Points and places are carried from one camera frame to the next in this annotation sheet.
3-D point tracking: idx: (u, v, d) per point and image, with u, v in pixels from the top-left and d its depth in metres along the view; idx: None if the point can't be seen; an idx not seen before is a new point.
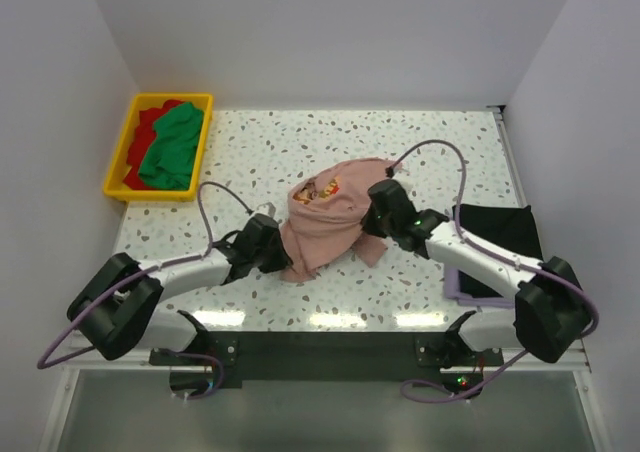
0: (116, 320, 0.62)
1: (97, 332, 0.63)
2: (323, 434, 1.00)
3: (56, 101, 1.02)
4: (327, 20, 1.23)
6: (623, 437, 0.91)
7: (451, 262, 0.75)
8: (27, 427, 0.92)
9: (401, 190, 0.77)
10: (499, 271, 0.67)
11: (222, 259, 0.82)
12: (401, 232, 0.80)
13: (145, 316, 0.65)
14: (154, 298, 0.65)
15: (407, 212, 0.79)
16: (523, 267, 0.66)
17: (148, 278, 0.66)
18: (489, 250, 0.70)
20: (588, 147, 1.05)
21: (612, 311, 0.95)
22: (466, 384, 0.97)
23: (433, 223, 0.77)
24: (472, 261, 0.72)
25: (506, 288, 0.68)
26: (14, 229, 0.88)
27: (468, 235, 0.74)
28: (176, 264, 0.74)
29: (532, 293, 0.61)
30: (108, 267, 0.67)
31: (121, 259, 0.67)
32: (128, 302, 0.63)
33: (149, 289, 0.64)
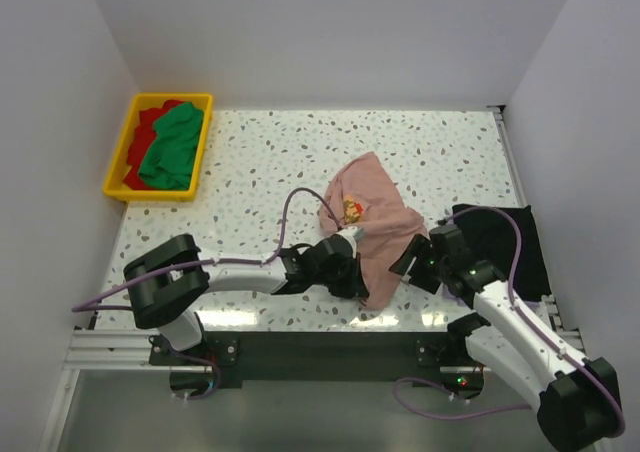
0: (157, 298, 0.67)
1: (139, 301, 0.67)
2: (323, 434, 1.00)
3: (55, 100, 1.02)
4: (326, 19, 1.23)
6: (621, 437, 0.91)
7: (493, 322, 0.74)
8: (27, 427, 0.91)
9: (461, 235, 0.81)
10: (540, 353, 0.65)
11: (280, 271, 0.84)
12: (453, 276, 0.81)
13: (183, 304, 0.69)
14: (197, 291, 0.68)
15: (462, 260, 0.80)
16: (565, 358, 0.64)
17: (200, 272, 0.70)
18: (535, 328, 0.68)
20: (588, 146, 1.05)
21: (613, 310, 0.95)
22: (466, 384, 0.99)
23: (486, 276, 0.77)
24: (514, 333, 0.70)
25: (540, 371, 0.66)
26: (13, 227, 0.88)
27: (519, 302, 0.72)
28: (233, 262, 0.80)
29: (567, 385, 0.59)
30: (171, 245, 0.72)
31: (184, 242, 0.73)
32: (174, 285, 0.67)
33: (198, 282, 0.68)
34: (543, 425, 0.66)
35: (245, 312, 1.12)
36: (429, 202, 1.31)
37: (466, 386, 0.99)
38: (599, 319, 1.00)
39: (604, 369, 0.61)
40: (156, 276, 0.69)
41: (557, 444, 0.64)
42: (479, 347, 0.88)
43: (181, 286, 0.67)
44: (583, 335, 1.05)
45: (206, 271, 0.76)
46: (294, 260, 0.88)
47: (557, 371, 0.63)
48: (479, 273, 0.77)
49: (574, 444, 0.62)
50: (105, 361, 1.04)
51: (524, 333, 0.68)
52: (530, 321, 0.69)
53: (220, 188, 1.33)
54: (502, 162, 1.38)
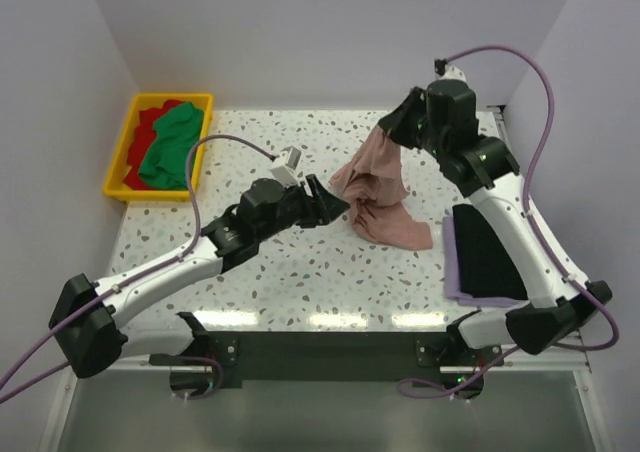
0: (77, 350, 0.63)
1: (68, 354, 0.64)
2: (323, 434, 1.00)
3: (55, 101, 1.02)
4: (327, 19, 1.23)
6: (622, 436, 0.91)
7: (492, 221, 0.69)
8: (27, 428, 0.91)
9: (472, 100, 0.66)
10: (546, 273, 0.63)
11: (206, 254, 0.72)
12: (454, 157, 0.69)
13: (106, 343, 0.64)
14: (106, 330, 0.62)
15: (465, 132, 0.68)
16: (569, 282, 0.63)
17: (102, 309, 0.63)
18: (545, 245, 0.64)
20: (589, 146, 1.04)
21: (613, 308, 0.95)
22: (466, 384, 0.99)
23: (498, 169, 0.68)
24: (517, 240, 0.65)
25: (537, 288, 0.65)
26: (14, 227, 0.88)
27: (530, 210, 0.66)
28: (140, 278, 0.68)
29: (563, 311, 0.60)
30: (67, 291, 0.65)
31: (76, 284, 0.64)
32: (85, 334, 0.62)
33: (101, 323, 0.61)
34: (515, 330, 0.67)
35: (245, 312, 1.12)
36: (429, 202, 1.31)
37: (466, 387, 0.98)
38: (599, 318, 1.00)
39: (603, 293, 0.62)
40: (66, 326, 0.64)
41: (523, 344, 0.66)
42: (468, 325, 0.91)
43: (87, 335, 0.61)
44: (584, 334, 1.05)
45: (111, 303, 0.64)
46: (229, 230, 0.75)
47: (559, 297, 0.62)
48: (490, 161, 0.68)
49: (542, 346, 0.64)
50: None
51: (532, 248, 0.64)
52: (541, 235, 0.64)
53: (220, 188, 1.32)
54: None
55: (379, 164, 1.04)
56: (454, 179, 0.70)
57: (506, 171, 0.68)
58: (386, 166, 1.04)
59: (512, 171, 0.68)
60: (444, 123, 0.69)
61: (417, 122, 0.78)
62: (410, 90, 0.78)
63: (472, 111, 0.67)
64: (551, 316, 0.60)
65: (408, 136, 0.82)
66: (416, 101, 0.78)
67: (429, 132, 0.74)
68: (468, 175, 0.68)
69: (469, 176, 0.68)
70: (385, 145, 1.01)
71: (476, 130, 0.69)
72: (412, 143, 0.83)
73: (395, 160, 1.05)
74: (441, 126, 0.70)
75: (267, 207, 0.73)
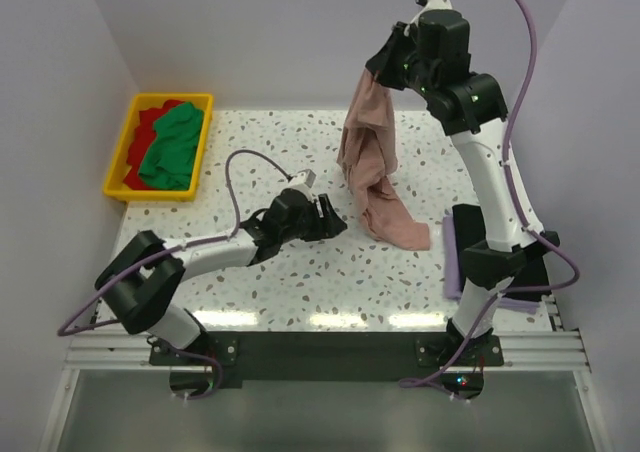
0: (137, 298, 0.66)
1: (120, 307, 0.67)
2: (323, 435, 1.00)
3: (56, 101, 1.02)
4: (328, 19, 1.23)
6: (621, 437, 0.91)
7: (469, 164, 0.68)
8: (26, 428, 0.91)
9: (466, 30, 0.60)
10: (508, 223, 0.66)
11: (248, 241, 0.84)
12: (442, 93, 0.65)
13: (167, 295, 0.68)
14: (175, 277, 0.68)
15: (455, 69, 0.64)
16: (527, 232, 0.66)
17: (172, 258, 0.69)
18: (515, 195, 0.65)
20: (588, 147, 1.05)
21: (612, 308, 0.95)
22: (466, 384, 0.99)
23: (486, 109, 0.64)
24: (489, 186, 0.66)
25: (498, 233, 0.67)
26: (15, 227, 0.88)
27: (509, 159, 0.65)
28: (199, 244, 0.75)
29: (515, 256, 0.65)
30: (135, 244, 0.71)
31: (146, 237, 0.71)
32: (150, 281, 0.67)
33: (173, 268, 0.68)
34: (469, 270, 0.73)
35: (245, 312, 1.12)
36: (429, 202, 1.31)
37: (466, 387, 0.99)
38: (599, 319, 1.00)
39: (551, 236, 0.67)
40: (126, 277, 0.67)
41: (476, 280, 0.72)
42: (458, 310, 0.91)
43: (157, 279, 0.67)
44: (584, 335, 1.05)
45: (178, 256, 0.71)
46: (258, 227, 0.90)
47: (515, 245, 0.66)
48: (481, 101, 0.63)
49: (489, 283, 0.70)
50: (106, 362, 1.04)
51: (502, 197, 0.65)
52: (512, 185, 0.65)
53: (219, 188, 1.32)
54: None
55: (366, 110, 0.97)
56: (441, 117, 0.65)
57: (493, 115, 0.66)
58: (375, 111, 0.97)
59: (498, 115, 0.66)
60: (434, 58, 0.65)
61: (404, 60, 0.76)
62: (393, 27, 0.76)
63: (465, 45, 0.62)
64: (503, 259, 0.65)
65: (399, 76, 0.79)
66: (400, 38, 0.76)
67: (420, 66, 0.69)
68: (456, 113, 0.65)
69: (456, 115, 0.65)
70: (373, 87, 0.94)
71: (468, 66, 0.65)
72: (401, 83, 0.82)
73: (384, 104, 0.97)
74: (431, 59, 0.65)
75: (294, 211, 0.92)
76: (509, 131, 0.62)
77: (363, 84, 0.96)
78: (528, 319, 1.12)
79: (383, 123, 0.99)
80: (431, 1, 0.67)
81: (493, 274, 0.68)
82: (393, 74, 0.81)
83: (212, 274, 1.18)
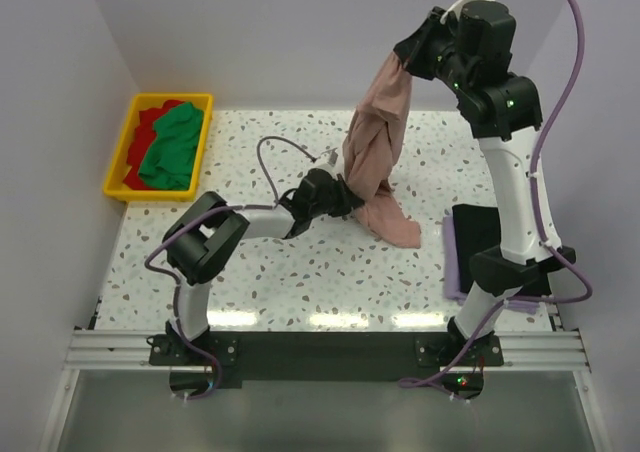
0: (208, 247, 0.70)
1: (187, 255, 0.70)
2: (323, 434, 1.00)
3: (56, 101, 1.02)
4: (328, 18, 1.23)
6: (621, 438, 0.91)
7: (494, 172, 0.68)
8: (27, 428, 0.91)
9: (510, 29, 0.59)
10: (526, 235, 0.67)
11: (287, 214, 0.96)
12: (477, 94, 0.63)
13: (230, 248, 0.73)
14: (239, 231, 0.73)
15: (493, 70, 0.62)
16: (544, 248, 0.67)
17: (236, 214, 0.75)
18: (538, 211, 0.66)
20: (588, 147, 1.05)
21: (612, 308, 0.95)
22: (466, 384, 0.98)
23: (518, 116, 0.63)
24: (511, 196, 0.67)
25: (513, 244, 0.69)
26: (15, 227, 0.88)
27: (536, 172, 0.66)
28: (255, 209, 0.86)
29: (527, 266, 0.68)
30: (200, 201, 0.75)
31: (211, 195, 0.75)
32: (219, 232, 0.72)
33: (239, 222, 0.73)
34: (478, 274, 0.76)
35: (245, 312, 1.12)
36: (429, 202, 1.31)
37: (466, 387, 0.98)
38: (599, 319, 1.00)
39: (567, 253, 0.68)
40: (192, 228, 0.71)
41: (484, 285, 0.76)
42: (460, 311, 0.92)
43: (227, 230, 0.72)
44: (584, 335, 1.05)
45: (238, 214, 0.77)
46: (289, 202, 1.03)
47: (529, 258, 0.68)
48: (517, 107, 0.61)
49: (495, 289, 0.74)
50: (106, 361, 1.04)
51: (523, 210, 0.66)
52: (535, 200, 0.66)
53: (220, 188, 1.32)
54: None
55: (385, 96, 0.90)
56: (472, 119, 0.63)
57: (527, 123, 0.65)
58: (394, 99, 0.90)
59: (532, 125, 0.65)
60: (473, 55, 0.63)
61: (438, 51, 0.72)
62: (429, 14, 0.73)
63: (506, 47, 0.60)
64: (515, 269, 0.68)
65: (427, 67, 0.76)
66: (435, 26, 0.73)
67: (455, 62, 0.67)
68: (489, 117, 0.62)
69: (488, 119, 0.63)
70: (398, 73, 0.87)
71: (507, 67, 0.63)
72: (429, 73, 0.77)
73: (404, 93, 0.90)
74: (471, 56, 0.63)
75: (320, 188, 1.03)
76: (541, 142, 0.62)
77: (392, 66, 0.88)
78: (528, 319, 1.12)
79: (399, 113, 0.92)
80: None
81: (505, 282, 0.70)
82: (423, 62, 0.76)
83: None
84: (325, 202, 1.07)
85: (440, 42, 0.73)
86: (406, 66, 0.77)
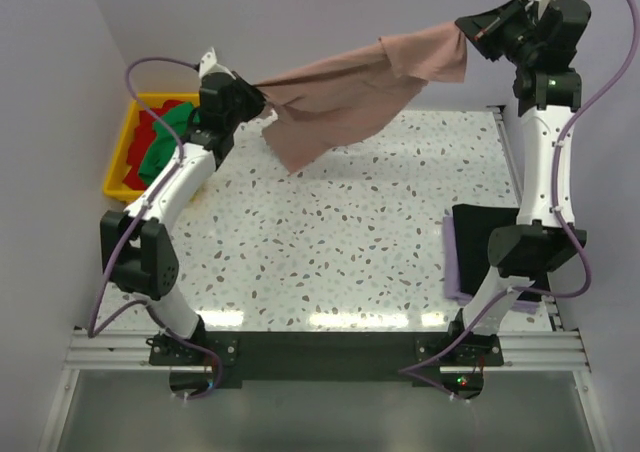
0: (145, 269, 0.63)
1: (136, 280, 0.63)
2: (323, 434, 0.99)
3: (56, 101, 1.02)
4: (327, 19, 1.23)
6: (621, 438, 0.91)
7: (528, 143, 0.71)
8: (27, 428, 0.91)
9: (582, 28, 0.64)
10: (538, 197, 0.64)
11: (201, 154, 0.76)
12: (527, 73, 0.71)
13: (166, 251, 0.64)
14: (162, 235, 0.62)
15: (557, 57, 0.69)
16: (556, 215, 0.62)
17: (148, 221, 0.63)
18: (555, 174, 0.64)
20: (588, 147, 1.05)
21: (611, 307, 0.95)
22: (466, 384, 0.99)
23: (560, 99, 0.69)
24: (535, 161, 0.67)
25: (526, 208, 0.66)
26: (15, 227, 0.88)
27: (566, 143, 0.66)
28: (163, 190, 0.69)
29: (533, 230, 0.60)
30: (105, 228, 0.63)
31: (110, 217, 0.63)
32: (144, 250, 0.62)
33: (155, 229, 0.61)
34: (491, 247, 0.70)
35: (245, 312, 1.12)
36: (429, 202, 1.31)
37: (466, 387, 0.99)
38: (599, 319, 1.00)
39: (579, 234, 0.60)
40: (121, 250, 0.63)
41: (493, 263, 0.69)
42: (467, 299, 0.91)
43: (149, 248, 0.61)
44: (583, 335, 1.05)
45: (151, 217, 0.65)
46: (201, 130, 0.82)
47: (536, 218, 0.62)
48: (558, 91, 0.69)
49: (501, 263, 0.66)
50: (105, 361, 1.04)
51: (540, 172, 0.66)
52: (556, 164, 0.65)
53: (220, 188, 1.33)
54: (502, 162, 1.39)
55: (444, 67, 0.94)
56: (518, 93, 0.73)
57: (565, 104, 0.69)
58: (456, 68, 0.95)
59: (569, 106, 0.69)
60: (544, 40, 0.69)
61: (513, 36, 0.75)
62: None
63: (576, 38, 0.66)
64: (519, 231, 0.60)
65: (496, 45, 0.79)
66: (519, 9, 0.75)
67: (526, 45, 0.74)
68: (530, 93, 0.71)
69: (529, 95, 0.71)
70: (462, 44, 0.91)
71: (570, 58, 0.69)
72: (491, 53, 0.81)
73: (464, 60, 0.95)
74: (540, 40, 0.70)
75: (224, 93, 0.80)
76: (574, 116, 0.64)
77: (453, 35, 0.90)
78: (528, 319, 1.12)
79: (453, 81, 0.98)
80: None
81: (513, 251, 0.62)
82: (494, 42, 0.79)
83: (211, 275, 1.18)
84: (236, 108, 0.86)
85: (515, 27, 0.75)
86: (479, 37, 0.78)
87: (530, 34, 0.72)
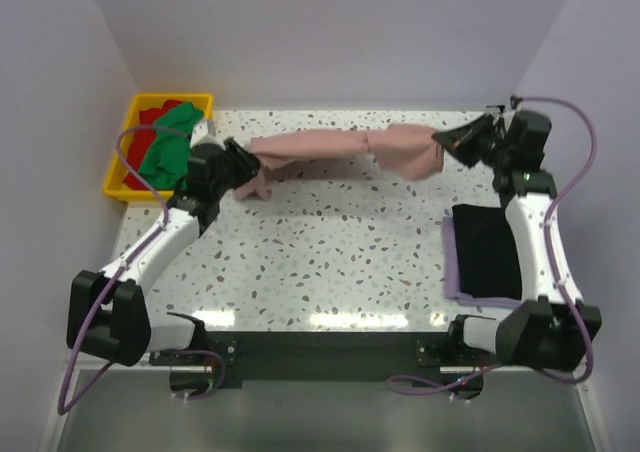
0: (116, 333, 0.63)
1: (104, 347, 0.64)
2: (323, 434, 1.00)
3: (56, 101, 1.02)
4: (327, 19, 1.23)
6: (621, 438, 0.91)
7: (518, 230, 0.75)
8: (27, 428, 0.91)
9: (543, 136, 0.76)
10: (538, 274, 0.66)
11: (185, 219, 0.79)
12: (503, 172, 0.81)
13: (140, 314, 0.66)
14: (136, 298, 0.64)
15: (527, 159, 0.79)
16: (560, 288, 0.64)
17: (123, 282, 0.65)
18: (548, 249, 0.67)
20: (588, 147, 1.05)
21: (611, 308, 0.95)
22: (467, 384, 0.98)
23: (538, 190, 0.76)
24: (528, 243, 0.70)
25: (529, 287, 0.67)
26: (15, 227, 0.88)
27: (552, 223, 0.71)
28: (141, 253, 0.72)
29: (541, 308, 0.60)
30: (77, 290, 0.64)
31: (84, 278, 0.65)
32: (115, 314, 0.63)
33: (129, 292, 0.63)
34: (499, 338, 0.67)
35: (245, 312, 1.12)
36: (429, 202, 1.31)
37: (466, 387, 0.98)
38: None
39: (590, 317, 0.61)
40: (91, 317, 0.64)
41: (502, 355, 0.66)
42: (471, 322, 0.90)
43: (122, 310, 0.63)
44: None
45: (126, 279, 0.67)
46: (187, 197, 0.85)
47: (542, 294, 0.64)
48: (533, 183, 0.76)
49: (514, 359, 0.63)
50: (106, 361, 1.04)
51: (535, 249, 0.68)
52: (549, 242, 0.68)
53: None
54: None
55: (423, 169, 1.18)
56: (499, 191, 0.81)
57: (544, 194, 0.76)
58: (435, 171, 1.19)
59: (548, 195, 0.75)
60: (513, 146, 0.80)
61: (487, 144, 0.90)
62: (485, 115, 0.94)
63: (540, 144, 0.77)
64: (527, 312, 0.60)
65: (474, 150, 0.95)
66: (487, 123, 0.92)
67: (500, 151, 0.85)
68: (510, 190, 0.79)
69: (510, 190, 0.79)
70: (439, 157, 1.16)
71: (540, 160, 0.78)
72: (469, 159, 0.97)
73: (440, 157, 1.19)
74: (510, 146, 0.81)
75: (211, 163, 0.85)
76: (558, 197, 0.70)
77: (431, 148, 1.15)
78: None
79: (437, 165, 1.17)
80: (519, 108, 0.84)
81: (524, 334, 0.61)
82: (469, 151, 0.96)
83: (211, 275, 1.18)
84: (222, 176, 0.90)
85: (487, 137, 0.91)
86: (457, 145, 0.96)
87: (499, 143, 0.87)
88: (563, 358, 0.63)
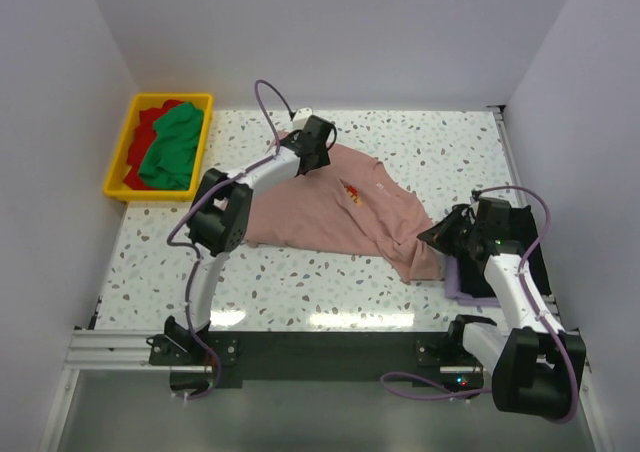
0: (225, 221, 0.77)
1: (211, 228, 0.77)
2: (323, 435, 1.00)
3: (55, 101, 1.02)
4: (327, 18, 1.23)
6: (621, 438, 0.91)
7: (497, 286, 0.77)
8: (26, 428, 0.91)
9: (505, 210, 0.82)
10: (520, 310, 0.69)
11: (291, 156, 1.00)
12: (478, 241, 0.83)
13: (243, 214, 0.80)
14: (246, 200, 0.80)
15: (496, 231, 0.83)
16: (542, 321, 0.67)
17: (240, 185, 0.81)
18: (527, 292, 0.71)
20: (589, 147, 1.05)
21: (611, 307, 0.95)
22: (466, 384, 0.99)
23: (509, 250, 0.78)
24: (508, 294, 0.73)
25: (513, 321, 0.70)
26: (15, 228, 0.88)
27: (525, 272, 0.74)
28: (256, 168, 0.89)
29: (528, 338, 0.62)
30: (204, 182, 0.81)
31: (213, 174, 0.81)
32: (231, 204, 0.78)
33: (244, 192, 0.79)
34: (492, 380, 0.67)
35: (245, 312, 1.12)
36: (429, 202, 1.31)
37: (466, 387, 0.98)
38: (599, 318, 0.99)
39: (576, 346, 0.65)
40: (206, 204, 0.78)
41: (496, 397, 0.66)
42: (472, 329, 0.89)
43: (236, 202, 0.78)
44: (584, 334, 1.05)
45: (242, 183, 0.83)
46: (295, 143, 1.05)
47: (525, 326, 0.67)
48: (504, 245, 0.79)
49: (507, 398, 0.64)
50: (106, 362, 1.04)
51: (515, 294, 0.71)
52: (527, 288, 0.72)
53: None
54: (502, 162, 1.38)
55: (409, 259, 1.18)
56: (478, 260, 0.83)
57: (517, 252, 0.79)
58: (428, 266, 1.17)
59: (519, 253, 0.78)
60: (483, 219, 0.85)
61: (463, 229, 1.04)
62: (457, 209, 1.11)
63: (503, 219, 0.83)
64: (514, 342, 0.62)
65: (450, 242, 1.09)
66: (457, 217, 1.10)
67: (472, 234, 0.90)
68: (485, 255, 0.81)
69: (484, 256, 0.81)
70: (426, 251, 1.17)
71: (508, 233, 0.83)
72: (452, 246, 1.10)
73: (433, 262, 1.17)
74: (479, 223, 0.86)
75: (325, 129, 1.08)
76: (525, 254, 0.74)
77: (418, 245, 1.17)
78: None
79: (427, 265, 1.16)
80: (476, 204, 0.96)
81: (516, 366, 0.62)
82: (447, 241, 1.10)
83: None
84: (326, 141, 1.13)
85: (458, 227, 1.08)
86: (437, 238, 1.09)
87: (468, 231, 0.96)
88: (554, 400, 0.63)
